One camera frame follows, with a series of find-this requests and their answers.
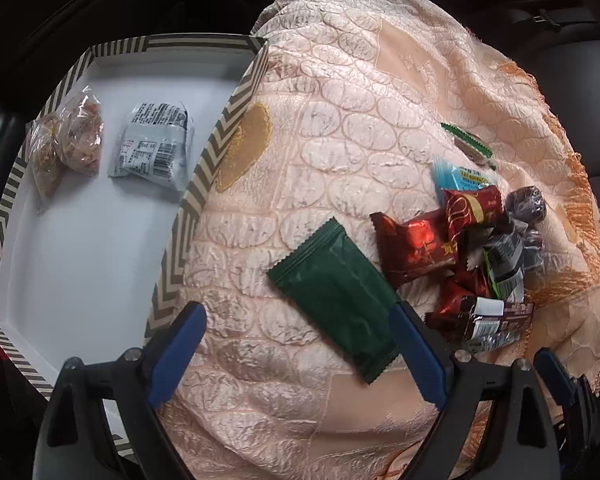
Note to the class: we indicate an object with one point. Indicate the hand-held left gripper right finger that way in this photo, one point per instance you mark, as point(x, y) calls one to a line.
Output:
point(417, 355)

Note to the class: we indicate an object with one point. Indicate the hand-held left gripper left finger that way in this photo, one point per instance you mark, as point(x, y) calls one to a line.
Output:
point(177, 355)

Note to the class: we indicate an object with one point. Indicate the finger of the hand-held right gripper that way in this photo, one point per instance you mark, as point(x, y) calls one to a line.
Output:
point(555, 380)
point(587, 410)

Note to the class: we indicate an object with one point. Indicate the dark green snack packet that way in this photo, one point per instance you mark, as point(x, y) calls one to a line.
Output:
point(340, 295)

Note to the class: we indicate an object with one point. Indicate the chevron striped octagonal box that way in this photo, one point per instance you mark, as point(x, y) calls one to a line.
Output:
point(80, 260)

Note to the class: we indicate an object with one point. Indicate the light blue snack packet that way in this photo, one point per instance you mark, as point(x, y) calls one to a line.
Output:
point(455, 177)

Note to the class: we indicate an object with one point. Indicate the red brown candy packet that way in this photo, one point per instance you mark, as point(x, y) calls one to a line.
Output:
point(447, 307)

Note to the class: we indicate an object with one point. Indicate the brown silver snack bar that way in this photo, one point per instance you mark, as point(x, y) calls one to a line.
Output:
point(500, 322)

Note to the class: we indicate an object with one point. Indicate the small red candy packet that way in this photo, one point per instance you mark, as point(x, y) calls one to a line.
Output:
point(472, 280)

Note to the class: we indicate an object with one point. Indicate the shiny red snack packet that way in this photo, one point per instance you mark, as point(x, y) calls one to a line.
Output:
point(415, 247)

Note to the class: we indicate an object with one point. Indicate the grey black snack packet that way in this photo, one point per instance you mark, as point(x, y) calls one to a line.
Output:
point(505, 260)

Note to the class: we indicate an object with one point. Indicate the clear wrapped dark candy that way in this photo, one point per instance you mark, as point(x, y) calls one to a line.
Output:
point(532, 247)

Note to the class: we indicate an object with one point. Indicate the dark red gold packet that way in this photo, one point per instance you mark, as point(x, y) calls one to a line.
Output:
point(472, 210)

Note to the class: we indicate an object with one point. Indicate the dark brown wrapped candy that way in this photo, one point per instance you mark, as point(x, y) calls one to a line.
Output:
point(525, 205)

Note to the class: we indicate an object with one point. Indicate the silver grey snack packet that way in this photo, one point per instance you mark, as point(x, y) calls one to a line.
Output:
point(152, 147)

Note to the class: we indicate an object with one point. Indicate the clear green-edged candy wrapper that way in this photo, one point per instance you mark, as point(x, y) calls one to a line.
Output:
point(472, 145)

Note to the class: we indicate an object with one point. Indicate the clear bag of yellow snack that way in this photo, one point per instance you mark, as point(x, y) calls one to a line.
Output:
point(45, 160)

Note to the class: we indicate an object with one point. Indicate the clear bag of nuts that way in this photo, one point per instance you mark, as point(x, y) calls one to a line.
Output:
point(82, 135)

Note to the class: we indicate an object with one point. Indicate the peach quilted fringed cloth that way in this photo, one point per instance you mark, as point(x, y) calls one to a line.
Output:
point(330, 110)

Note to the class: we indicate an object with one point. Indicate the black leather car seat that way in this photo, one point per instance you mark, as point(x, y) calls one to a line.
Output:
point(570, 75)

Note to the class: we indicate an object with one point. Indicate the black seat belt buckle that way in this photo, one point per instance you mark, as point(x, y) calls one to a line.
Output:
point(547, 16)

